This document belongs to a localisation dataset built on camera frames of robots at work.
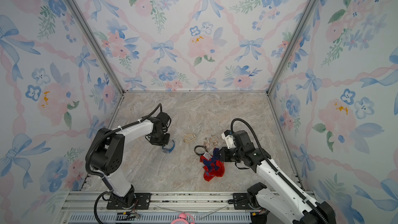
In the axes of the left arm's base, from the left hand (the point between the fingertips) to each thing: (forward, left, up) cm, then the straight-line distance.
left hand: (166, 143), depth 92 cm
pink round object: (-37, -13, +2) cm, 39 cm away
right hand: (-10, -29, +10) cm, 33 cm away
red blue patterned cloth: (-15, -27, +4) cm, 31 cm away
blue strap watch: (-5, 0, +2) cm, 5 cm away
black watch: (-4, -20, -1) cm, 21 cm away
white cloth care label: (-8, -24, +2) cm, 26 cm away
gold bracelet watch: (+4, -29, -1) cm, 29 cm away
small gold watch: (+1, -24, 0) cm, 24 cm away
